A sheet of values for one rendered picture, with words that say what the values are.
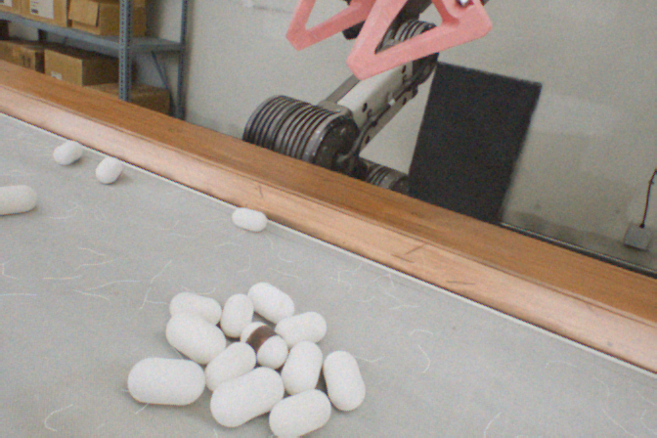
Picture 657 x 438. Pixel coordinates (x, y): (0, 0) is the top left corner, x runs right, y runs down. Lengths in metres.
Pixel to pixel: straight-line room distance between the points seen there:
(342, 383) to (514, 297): 0.19
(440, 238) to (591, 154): 1.89
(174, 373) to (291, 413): 0.06
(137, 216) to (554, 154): 2.01
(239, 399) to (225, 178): 0.29
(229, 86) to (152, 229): 2.38
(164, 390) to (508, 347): 0.23
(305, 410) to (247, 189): 0.27
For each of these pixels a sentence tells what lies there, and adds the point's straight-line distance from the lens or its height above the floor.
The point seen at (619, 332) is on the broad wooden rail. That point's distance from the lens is 0.43.
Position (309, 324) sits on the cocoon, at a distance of 0.31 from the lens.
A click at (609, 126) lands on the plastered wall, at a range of 2.29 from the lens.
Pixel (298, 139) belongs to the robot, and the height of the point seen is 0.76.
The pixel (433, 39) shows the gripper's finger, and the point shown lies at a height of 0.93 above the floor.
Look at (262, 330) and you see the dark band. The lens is 0.30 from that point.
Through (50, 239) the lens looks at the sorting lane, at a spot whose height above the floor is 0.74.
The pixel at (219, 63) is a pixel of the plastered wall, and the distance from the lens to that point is 2.81.
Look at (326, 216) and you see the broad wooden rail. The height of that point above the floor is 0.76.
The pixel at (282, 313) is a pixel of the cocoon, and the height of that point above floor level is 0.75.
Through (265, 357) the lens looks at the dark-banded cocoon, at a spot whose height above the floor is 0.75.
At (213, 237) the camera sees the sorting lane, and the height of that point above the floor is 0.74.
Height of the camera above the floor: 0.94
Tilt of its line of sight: 21 degrees down
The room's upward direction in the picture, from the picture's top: 10 degrees clockwise
